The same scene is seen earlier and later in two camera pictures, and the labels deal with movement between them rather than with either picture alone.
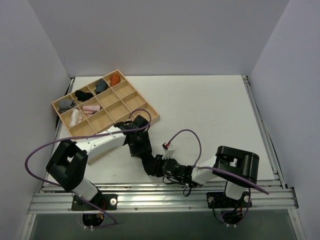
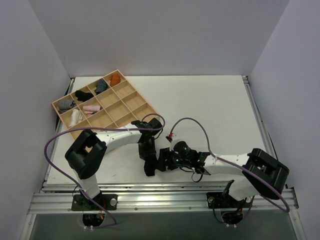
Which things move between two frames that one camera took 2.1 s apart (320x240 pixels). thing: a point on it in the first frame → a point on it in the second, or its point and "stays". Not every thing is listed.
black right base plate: (219, 200) stays
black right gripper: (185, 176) → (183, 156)
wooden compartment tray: (99, 106) stays
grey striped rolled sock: (64, 105) stays
